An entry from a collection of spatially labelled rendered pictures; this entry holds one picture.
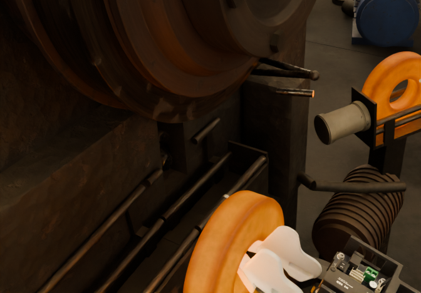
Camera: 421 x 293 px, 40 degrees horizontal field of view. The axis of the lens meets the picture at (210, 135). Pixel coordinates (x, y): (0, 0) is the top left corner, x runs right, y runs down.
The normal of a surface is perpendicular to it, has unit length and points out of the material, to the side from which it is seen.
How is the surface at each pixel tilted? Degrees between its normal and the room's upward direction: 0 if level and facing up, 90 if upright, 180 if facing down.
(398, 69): 90
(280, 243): 88
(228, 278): 89
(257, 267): 90
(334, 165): 0
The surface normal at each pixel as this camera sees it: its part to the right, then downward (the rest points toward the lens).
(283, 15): 0.26, -0.66
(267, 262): -0.58, 0.47
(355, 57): -0.04, -0.83
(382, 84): 0.38, 0.50
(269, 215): 0.84, 0.25
